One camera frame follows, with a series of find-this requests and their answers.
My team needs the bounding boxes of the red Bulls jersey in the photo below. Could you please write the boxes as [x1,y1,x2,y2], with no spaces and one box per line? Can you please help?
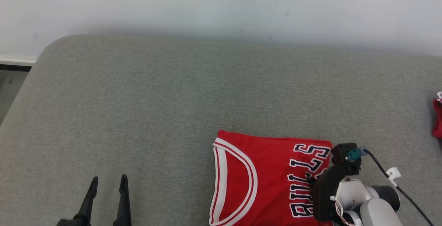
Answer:
[209,129,334,226]

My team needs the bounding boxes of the black cable with teal plug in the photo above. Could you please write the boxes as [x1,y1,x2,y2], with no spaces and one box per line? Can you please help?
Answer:
[346,147,436,226]

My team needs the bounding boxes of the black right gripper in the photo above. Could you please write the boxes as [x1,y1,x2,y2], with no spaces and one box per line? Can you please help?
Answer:
[312,165,372,225]

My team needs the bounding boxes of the red shorts with white panel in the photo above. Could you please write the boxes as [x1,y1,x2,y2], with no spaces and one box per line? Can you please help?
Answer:
[432,91,442,140]

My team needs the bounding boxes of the white wall baseboard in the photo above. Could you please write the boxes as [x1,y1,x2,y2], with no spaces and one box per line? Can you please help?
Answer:
[0,56,37,72]

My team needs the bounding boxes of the grey fabric sofa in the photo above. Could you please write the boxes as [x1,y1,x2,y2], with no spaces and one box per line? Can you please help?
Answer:
[0,35,442,226]

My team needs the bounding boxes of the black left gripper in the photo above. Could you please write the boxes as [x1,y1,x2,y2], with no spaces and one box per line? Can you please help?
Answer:
[57,174,132,226]

